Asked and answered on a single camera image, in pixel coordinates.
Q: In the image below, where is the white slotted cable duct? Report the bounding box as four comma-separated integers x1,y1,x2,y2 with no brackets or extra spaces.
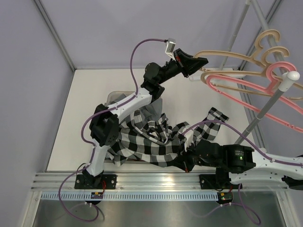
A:
41,191,219,201

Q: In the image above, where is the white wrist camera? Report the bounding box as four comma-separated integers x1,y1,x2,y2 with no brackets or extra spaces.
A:
181,130,194,152
165,38,176,59

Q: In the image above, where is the pink plastic hanger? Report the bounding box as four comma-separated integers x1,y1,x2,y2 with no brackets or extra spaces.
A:
205,61,303,133

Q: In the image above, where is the black white plaid shirt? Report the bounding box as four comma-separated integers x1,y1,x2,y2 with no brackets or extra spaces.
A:
106,107,229,167

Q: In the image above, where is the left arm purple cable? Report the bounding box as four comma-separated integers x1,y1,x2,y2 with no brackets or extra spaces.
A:
58,37,170,223

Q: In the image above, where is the silver clothes rack pole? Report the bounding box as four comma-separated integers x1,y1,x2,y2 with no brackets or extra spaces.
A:
189,0,301,154

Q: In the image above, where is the aluminium mounting rail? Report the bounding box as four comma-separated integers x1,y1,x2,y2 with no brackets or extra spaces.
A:
30,172,288,191

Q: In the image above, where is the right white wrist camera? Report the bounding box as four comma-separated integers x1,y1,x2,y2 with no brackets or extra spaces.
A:
181,130,194,152

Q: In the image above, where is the grey shirt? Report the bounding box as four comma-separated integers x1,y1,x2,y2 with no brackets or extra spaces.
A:
107,93,164,121

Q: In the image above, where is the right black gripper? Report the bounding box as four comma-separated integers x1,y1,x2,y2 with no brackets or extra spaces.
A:
170,140,222,173

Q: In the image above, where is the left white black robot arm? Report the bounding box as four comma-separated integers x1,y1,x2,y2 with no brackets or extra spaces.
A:
75,49,208,189

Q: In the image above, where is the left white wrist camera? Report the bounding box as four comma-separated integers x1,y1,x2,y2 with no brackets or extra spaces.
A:
165,38,176,59

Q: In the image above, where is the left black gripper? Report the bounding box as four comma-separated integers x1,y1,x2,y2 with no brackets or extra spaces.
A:
156,48,207,85

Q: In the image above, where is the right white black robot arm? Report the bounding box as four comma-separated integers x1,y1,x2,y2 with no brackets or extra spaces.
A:
176,140,303,191

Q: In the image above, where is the clear plastic bin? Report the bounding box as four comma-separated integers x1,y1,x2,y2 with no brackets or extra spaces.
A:
105,91,133,106

